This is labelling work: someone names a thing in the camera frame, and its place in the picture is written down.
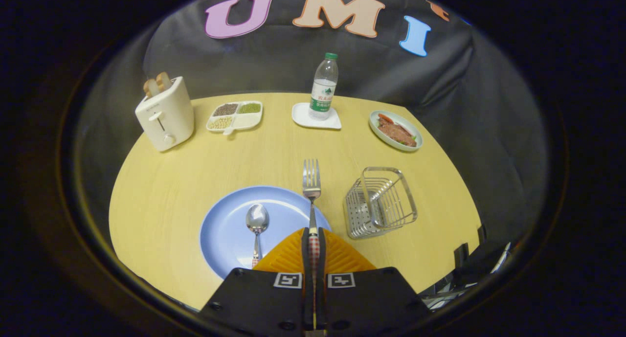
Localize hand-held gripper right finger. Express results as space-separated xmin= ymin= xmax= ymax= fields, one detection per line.
xmin=317 ymin=228 xmax=431 ymax=332

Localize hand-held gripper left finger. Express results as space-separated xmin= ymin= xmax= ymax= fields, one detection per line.
xmin=198 ymin=228 xmax=313 ymax=332

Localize spoon with red checked handle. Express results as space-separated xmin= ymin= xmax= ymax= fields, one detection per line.
xmin=246 ymin=203 xmax=270 ymax=269

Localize fork with red checked handle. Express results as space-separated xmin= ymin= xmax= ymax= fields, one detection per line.
xmin=302 ymin=159 xmax=322 ymax=279

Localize blue round plate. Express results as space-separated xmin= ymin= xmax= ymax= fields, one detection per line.
xmin=200 ymin=186 xmax=333 ymax=279

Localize white square coaster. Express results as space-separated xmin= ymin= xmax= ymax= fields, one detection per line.
xmin=292 ymin=102 xmax=342 ymax=130

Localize pale green food plate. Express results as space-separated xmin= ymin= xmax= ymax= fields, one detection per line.
xmin=369 ymin=110 xmax=424 ymax=153

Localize dark equipment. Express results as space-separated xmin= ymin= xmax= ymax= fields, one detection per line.
xmin=421 ymin=225 xmax=512 ymax=311

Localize cooked meat slices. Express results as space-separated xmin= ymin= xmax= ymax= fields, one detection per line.
xmin=378 ymin=113 xmax=417 ymax=147

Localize white divided dish of beans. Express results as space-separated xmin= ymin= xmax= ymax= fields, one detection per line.
xmin=206 ymin=101 xmax=264 ymax=135

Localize clear water bottle green cap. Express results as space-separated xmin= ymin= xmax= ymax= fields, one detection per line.
xmin=309 ymin=52 xmax=339 ymax=121

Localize black backdrop cloth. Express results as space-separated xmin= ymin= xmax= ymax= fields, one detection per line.
xmin=73 ymin=0 xmax=548 ymax=240

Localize cream white toaster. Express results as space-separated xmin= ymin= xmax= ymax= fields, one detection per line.
xmin=135 ymin=76 xmax=195 ymax=152

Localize metal wire cutlery basket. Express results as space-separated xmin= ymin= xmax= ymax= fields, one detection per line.
xmin=344 ymin=167 xmax=418 ymax=240

